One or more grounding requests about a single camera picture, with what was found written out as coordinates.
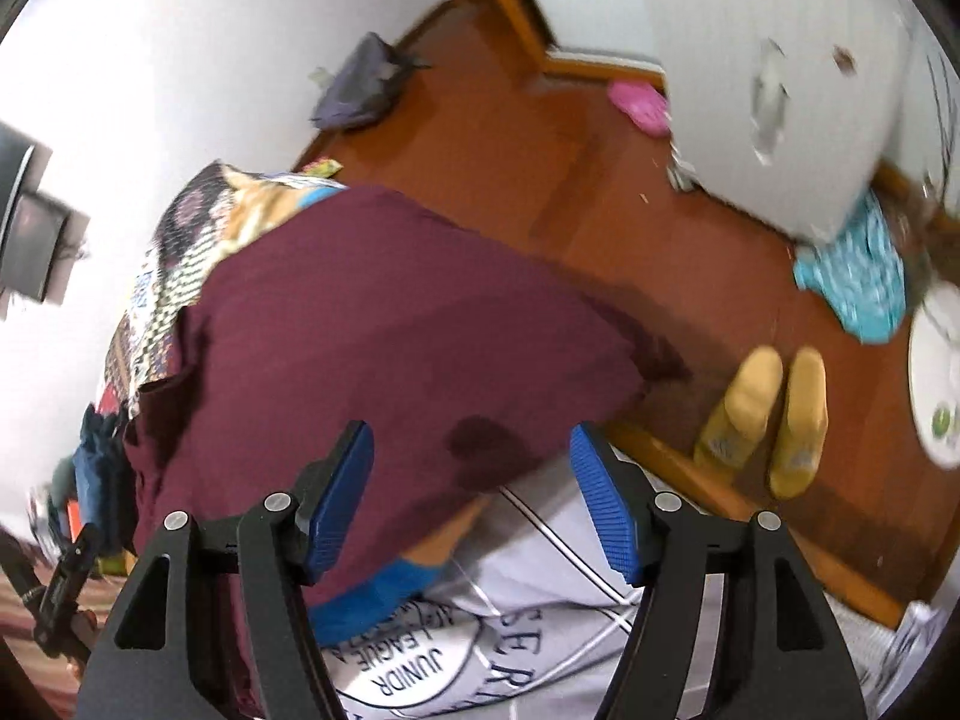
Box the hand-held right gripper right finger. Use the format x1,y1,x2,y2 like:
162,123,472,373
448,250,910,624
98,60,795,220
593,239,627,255
568,422,871,720

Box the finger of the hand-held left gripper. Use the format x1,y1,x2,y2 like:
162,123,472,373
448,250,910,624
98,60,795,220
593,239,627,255
34,523,102,650

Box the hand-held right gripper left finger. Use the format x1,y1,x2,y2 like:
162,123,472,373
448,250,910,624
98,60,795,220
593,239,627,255
79,420,376,720

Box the maroon garment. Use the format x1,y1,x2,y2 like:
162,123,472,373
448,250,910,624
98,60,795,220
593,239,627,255
124,184,695,720

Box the dark blue cloth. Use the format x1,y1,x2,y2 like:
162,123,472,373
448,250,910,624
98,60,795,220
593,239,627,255
75,405,140,552

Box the white printed sheet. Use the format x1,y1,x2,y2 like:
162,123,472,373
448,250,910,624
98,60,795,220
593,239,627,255
315,442,953,720

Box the yellow slipper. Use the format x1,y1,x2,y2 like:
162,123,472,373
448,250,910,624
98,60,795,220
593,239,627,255
769,347,830,500
694,345,785,470

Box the patterned patchwork bedspread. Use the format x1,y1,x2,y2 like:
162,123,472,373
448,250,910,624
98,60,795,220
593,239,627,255
94,161,353,421

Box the grey box under television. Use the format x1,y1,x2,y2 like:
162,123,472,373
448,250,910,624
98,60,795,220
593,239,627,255
0,193,91,306

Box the teal patterned cloth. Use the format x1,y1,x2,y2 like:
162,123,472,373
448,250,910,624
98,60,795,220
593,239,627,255
793,191,908,344

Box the white round plastic disc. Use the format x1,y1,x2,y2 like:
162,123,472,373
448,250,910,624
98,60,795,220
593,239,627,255
907,281,960,462

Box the grey bag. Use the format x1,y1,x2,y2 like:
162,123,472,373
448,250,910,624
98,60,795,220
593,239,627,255
311,32,432,130

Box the white wardrobe with stickers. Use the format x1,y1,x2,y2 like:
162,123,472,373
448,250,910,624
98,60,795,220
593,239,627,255
630,0,938,245

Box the wooden door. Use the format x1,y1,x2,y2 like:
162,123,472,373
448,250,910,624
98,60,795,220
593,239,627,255
457,0,668,91

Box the wooden bed frame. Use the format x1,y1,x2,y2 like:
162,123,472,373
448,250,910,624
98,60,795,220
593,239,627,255
607,420,908,627

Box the black wall television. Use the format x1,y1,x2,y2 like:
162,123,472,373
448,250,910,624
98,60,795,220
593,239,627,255
0,124,55,248

